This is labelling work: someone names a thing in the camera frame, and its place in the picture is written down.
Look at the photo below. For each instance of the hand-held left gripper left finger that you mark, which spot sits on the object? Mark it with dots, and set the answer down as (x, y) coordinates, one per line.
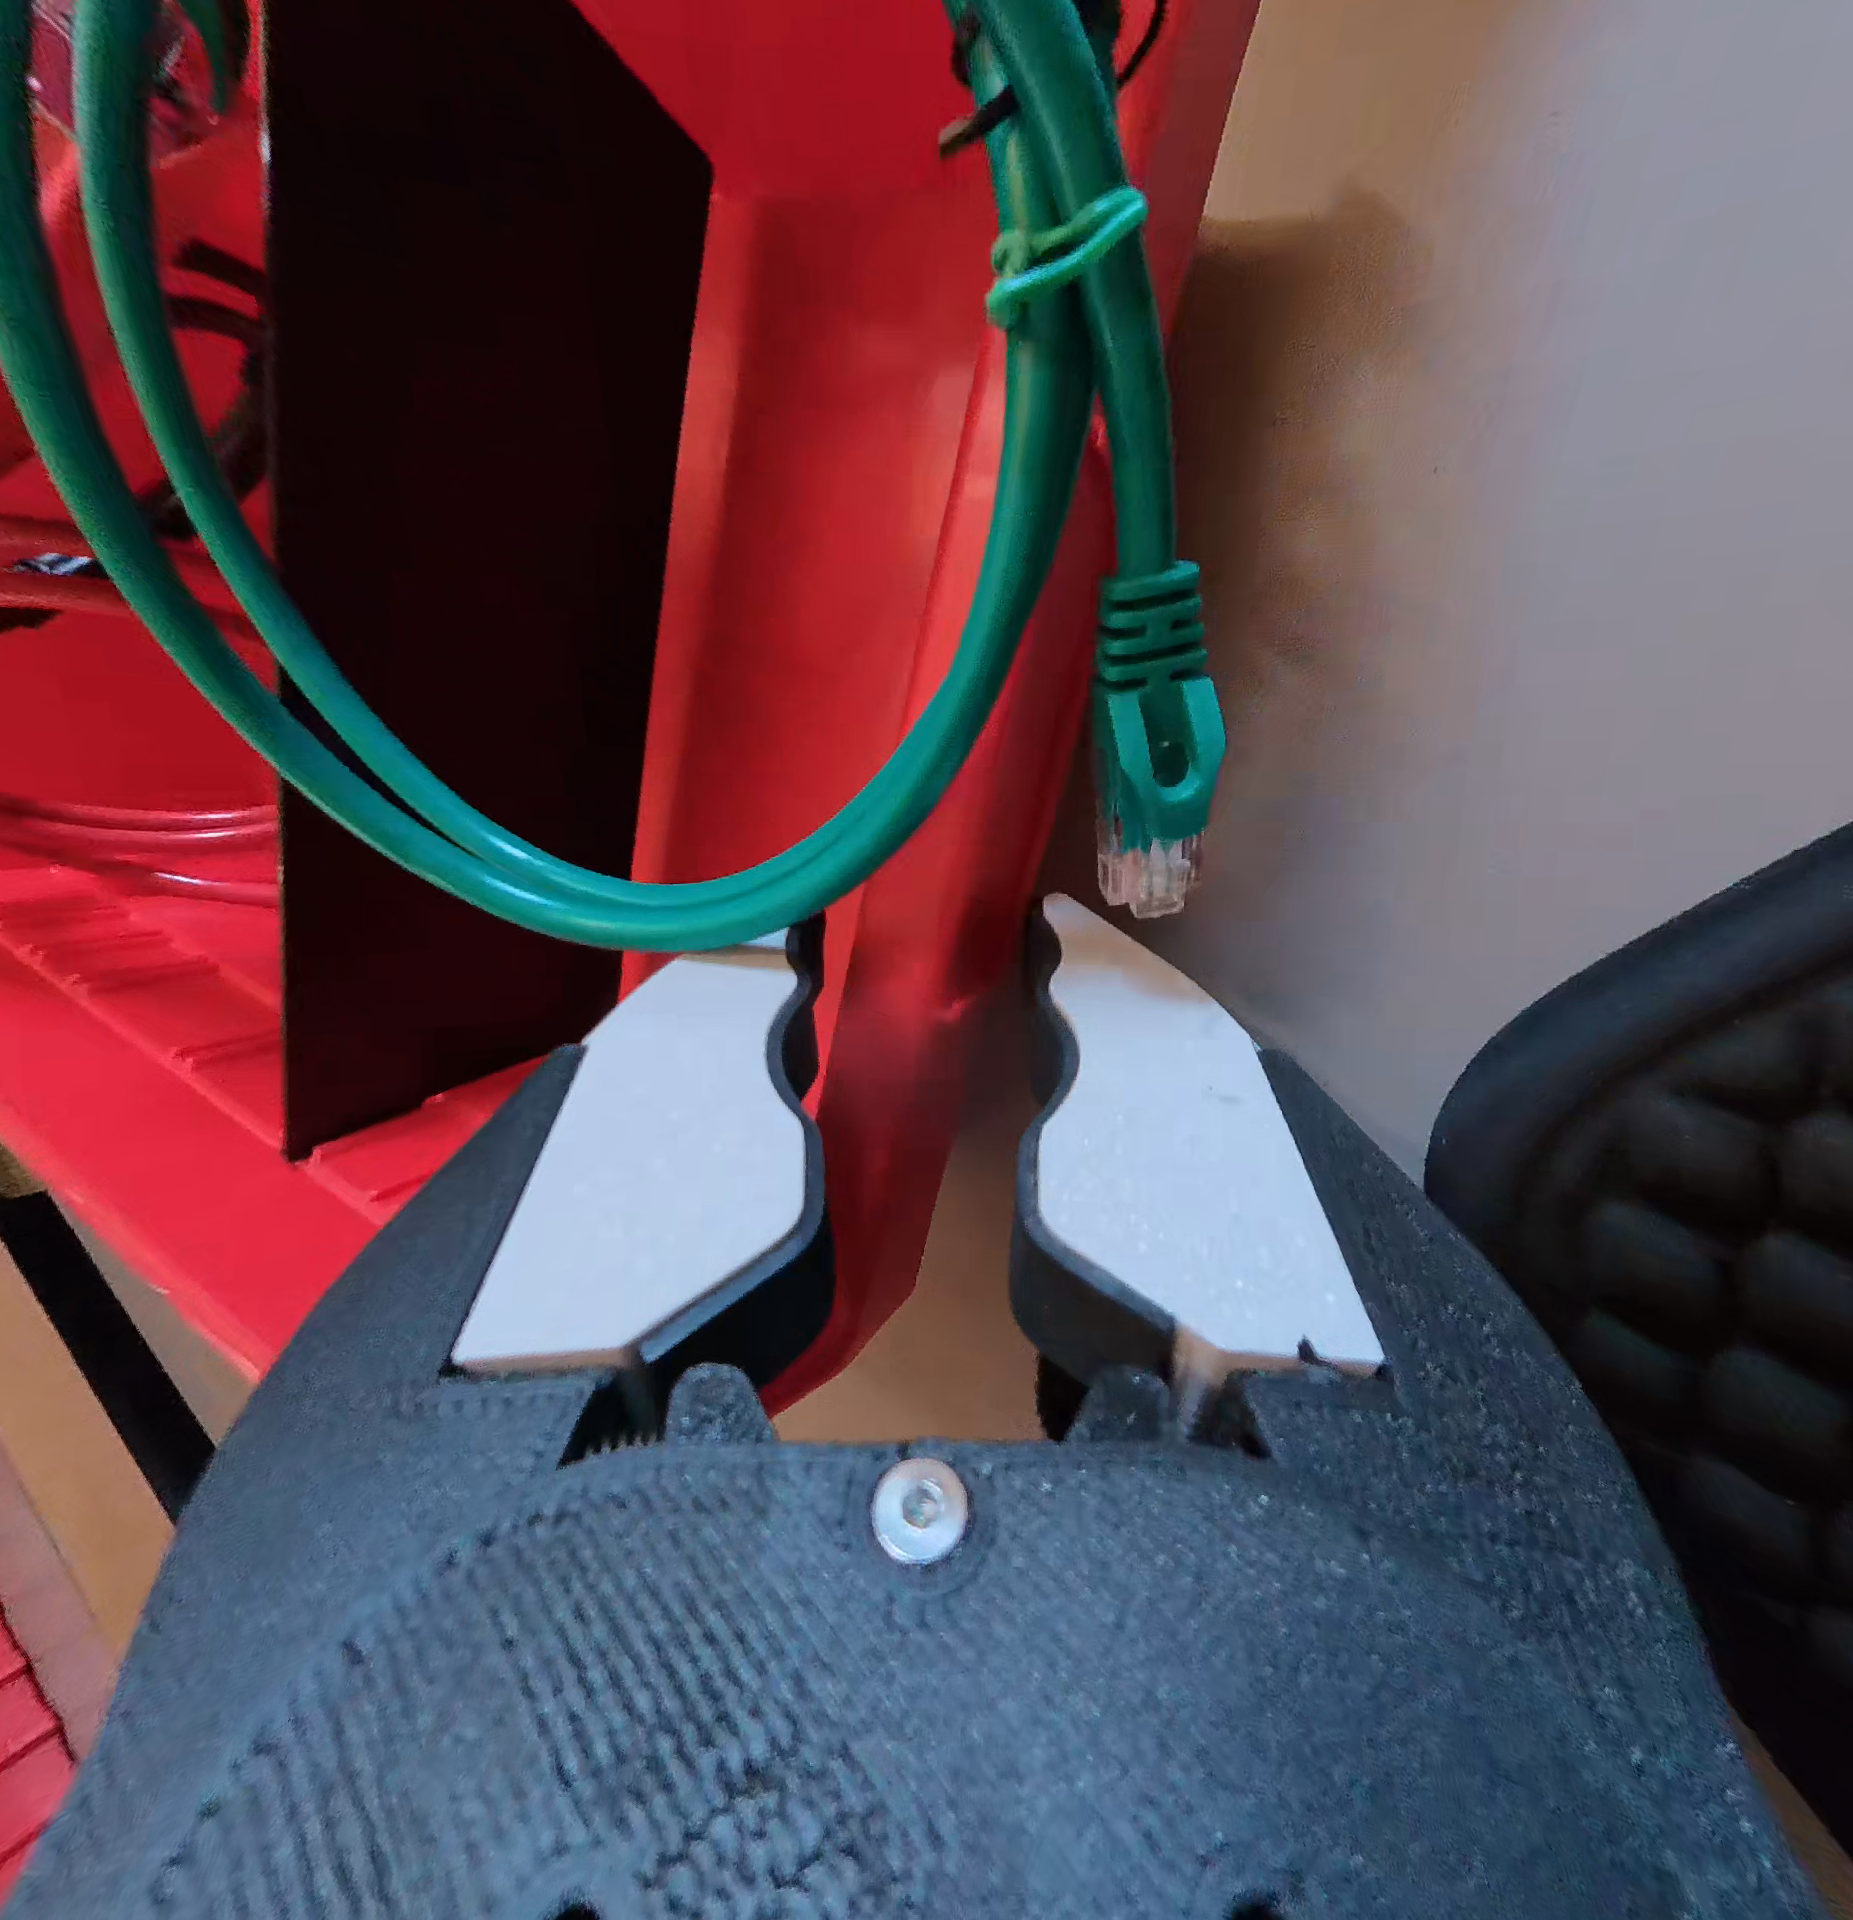
(655, 1186)

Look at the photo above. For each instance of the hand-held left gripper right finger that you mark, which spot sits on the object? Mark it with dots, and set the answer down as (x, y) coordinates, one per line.
(1196, 1186)

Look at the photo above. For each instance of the red plastic bin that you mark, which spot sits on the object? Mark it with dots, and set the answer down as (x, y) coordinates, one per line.
(806, 601)

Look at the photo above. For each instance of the black chair armrest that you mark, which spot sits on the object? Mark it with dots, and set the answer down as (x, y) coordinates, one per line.
(1691, 1200)

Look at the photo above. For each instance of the black bin divider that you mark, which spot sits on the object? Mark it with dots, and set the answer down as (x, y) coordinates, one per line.
(477, 601)

